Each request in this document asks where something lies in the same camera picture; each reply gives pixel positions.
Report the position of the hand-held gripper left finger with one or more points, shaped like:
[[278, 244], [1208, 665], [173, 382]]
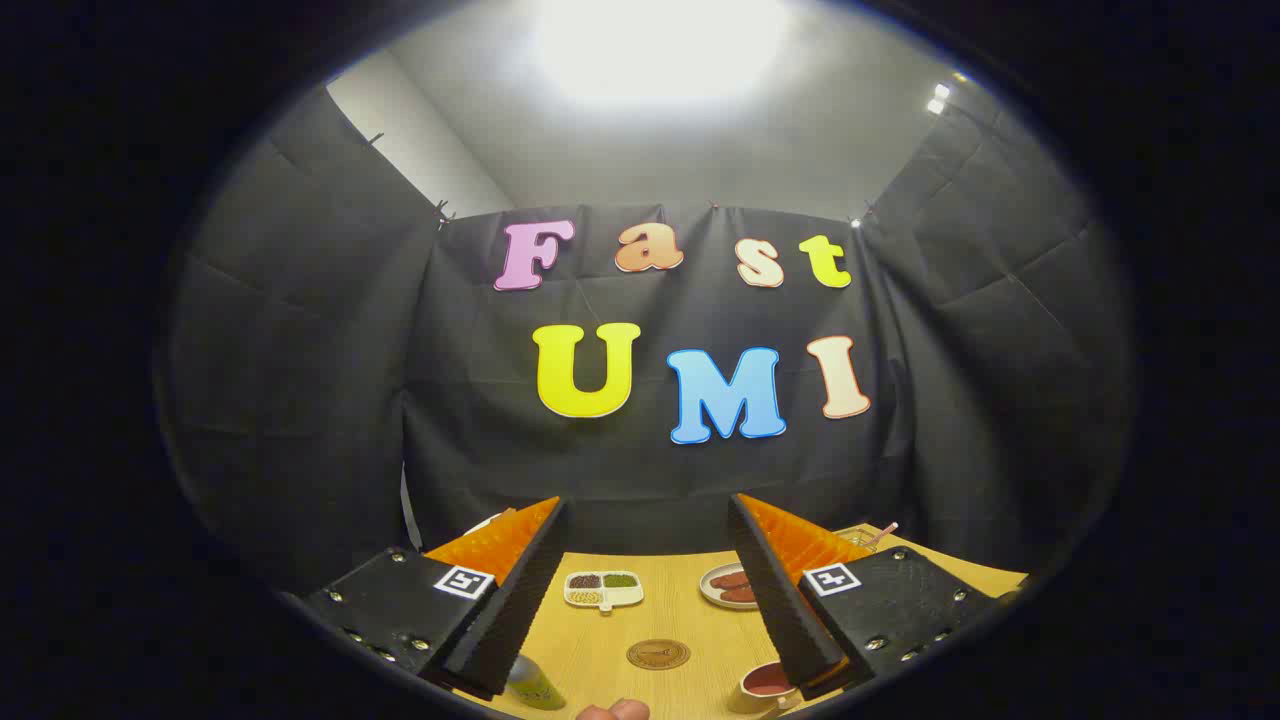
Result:
[[515, 600]]

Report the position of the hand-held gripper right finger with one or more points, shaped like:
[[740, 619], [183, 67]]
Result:
[[775, 600]]

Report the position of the silver green juice bottle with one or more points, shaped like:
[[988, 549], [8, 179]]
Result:
[[535, 685]]

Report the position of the round brown coaster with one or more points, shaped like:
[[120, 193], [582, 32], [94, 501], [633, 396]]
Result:
[[658, 654]]

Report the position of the white oval plate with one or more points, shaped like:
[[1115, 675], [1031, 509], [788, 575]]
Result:
[[712, 597]]

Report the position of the white divided snack dish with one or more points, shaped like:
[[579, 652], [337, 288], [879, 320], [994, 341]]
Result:
[[603, 590]]

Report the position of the wooden table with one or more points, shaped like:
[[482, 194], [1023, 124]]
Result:
[[680, 615]]

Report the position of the ceiling light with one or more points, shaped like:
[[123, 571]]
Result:
[[660, 45]]

